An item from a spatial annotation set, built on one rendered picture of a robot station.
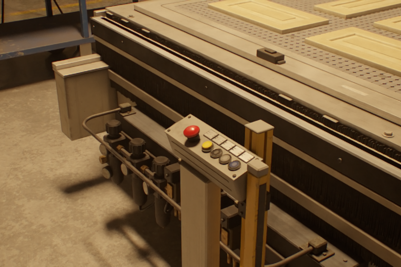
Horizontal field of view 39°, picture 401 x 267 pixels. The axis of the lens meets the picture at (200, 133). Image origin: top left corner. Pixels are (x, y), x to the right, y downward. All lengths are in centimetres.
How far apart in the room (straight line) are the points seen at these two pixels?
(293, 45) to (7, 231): 148
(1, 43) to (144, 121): 206
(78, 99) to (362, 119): 143
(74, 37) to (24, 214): 179
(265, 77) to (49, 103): 226
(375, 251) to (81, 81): 156
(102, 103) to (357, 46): 122
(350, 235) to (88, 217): 141
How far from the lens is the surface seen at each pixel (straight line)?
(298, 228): 174
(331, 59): 201
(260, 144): 126
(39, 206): 282
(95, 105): 270
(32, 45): 413
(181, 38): 228
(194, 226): 146
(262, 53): 198
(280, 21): 239
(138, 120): 237
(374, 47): 212
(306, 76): 185
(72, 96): 263
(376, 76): 191
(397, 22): 250
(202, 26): 235
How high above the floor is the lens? 153
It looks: 27 degrees down
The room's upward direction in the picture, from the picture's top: straight up
